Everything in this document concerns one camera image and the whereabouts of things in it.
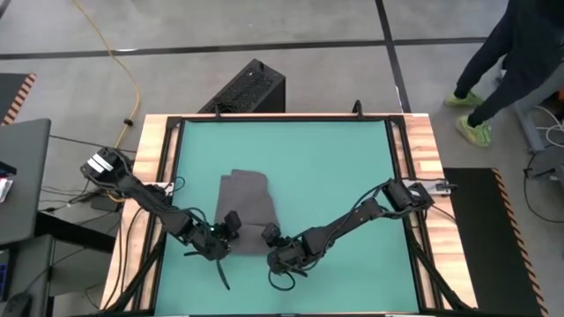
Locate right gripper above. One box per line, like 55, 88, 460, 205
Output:
262, 223, 312, 276

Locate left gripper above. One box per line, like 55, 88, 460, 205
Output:
182, 210, 242, 291

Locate grey towel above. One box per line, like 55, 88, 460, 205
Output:
214, 169, 282, 256

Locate teal table mat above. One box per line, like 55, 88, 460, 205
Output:
153, 119, 419, 314

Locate black power adapter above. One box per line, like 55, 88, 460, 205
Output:
90, 193, 121, 213

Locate black computer tower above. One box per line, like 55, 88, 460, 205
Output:
197, 58, 286, 114

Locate black striped-edge floor mat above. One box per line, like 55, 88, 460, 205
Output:
442, 166, 550, 317
0, 72, 38, 127

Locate grey desk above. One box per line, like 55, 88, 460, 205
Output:
0, 117, 53, 247

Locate black computer mouse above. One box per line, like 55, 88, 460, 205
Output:
2, 292, 34, 317

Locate keyboard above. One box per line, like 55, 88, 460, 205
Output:
0, 248, 12, 303

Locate grey metal stand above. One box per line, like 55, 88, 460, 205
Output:
506, 65, 564, 181

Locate person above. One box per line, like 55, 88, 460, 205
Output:
443, 0, 564, 149

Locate black table frame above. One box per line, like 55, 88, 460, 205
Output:
99, 113, 479, 317

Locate yellow cable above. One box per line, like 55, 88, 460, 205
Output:
71, 0, 141, 203

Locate black floor cable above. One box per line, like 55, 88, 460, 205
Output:
523, 156, 564, 224

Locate white cables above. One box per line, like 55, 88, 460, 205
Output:
532, 105, 564, 149

